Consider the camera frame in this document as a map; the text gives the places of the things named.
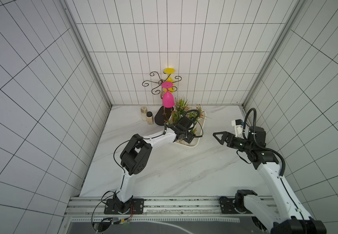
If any small red flower potted plant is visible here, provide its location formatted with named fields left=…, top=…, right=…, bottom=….
left=196, top=104, right=206, bottom=119

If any white rectangular storage tray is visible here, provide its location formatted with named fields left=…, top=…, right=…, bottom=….
left=170, top=109, right=206, bottom=148

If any beige cap spice bottle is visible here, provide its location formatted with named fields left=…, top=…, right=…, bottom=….
left=140, top=106, right=148, bottom=121

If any black cap spice bottle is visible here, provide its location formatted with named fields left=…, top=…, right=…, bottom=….
left=146, top=112, right=154, bottom=124

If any pink plastic goblet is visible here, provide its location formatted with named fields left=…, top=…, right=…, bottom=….
left=161, top=82, right=175, bottom=108

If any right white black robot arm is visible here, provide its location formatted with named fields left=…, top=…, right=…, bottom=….
left=213, top=127, right=327, bottom=234

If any black scroll goblet rack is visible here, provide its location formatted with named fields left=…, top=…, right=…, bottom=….
left=142, top=68, right=182, bottom=126

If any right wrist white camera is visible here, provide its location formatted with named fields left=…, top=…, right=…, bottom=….
left=231, top=119, right=244, bottom=137

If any aluminium mounting rail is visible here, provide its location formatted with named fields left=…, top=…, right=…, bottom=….
left=65, top=197, right=257, bottom=222

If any yellow plastic goblet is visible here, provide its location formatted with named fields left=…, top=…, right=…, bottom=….
left=164, top=68, right=175, bottom=93

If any green potted plant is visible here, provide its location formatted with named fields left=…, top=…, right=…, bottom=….
left=174, top=98, right=189, bottom=115

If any pink potted plant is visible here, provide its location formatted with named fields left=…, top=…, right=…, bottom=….
left=186, top=109, right=201, bottom=121

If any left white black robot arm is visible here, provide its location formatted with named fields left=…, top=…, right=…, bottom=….
left=101, top=115, right=197, bottom=215

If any orange potted plant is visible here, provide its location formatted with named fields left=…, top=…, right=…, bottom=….
left=179, top=127, right=202, bottom=146

